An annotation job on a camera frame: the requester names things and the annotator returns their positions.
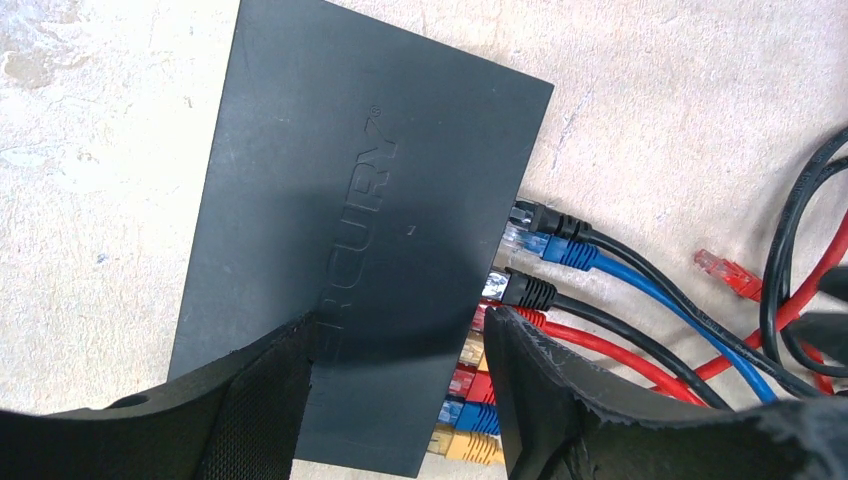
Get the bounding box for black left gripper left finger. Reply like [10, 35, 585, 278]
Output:
[1, 314, 315, 479]

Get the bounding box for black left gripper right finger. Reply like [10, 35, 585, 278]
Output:
[484, 307, 847, 479]

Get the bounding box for black network switch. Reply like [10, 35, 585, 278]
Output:
[168, 1, 553, 477]

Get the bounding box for red ethernet cable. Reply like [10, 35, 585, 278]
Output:
[450, 211, 848, 405]
[471, 299, 707, 407]

